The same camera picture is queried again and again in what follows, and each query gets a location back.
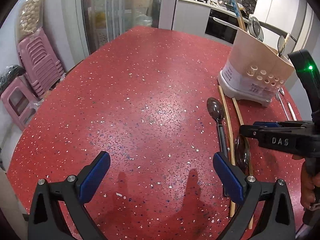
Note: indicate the blue patterned chopstick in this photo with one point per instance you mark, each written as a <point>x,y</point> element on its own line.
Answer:
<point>238,15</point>

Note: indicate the bag of nuts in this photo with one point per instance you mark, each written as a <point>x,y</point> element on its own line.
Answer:
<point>29,18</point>

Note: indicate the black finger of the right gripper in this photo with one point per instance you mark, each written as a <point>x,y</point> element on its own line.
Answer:
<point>249,131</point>

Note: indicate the brown plastic spoon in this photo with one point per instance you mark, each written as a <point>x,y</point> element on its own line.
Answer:
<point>242,153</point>
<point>281,45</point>
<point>216,111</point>

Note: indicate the single pink plastic stool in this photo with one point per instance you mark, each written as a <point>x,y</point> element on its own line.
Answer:
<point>20,102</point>

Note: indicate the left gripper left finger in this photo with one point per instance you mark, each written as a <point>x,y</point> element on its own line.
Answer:
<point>46,220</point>

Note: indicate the stacked pink plastic stools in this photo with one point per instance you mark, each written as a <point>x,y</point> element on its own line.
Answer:
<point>43,68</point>

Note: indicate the person's right hand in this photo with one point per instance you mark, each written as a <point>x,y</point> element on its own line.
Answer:
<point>308,184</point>

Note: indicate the glass sliding door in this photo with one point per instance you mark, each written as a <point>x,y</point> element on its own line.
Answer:
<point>105,20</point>

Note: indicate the black built-in oven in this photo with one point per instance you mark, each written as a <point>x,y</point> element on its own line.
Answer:
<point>222,26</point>

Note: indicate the plain bamboo chopstick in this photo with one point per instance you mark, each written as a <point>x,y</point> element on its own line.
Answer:
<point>241,122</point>
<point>229,134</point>

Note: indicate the yellow patterned chopstick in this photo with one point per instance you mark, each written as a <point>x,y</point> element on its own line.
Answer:
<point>285,41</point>

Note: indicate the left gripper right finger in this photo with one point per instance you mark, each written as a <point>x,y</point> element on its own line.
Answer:
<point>276,220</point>

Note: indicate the beige cutlery holder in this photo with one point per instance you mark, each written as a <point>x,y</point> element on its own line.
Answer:
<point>253,70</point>

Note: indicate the white handled metal spoon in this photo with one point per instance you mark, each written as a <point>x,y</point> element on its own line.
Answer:
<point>289,105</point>

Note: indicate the silver metal fork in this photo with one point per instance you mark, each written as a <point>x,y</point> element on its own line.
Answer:
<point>278,98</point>

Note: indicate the brown plastic spoon sideways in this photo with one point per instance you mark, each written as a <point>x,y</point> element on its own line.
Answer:
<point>255,29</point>

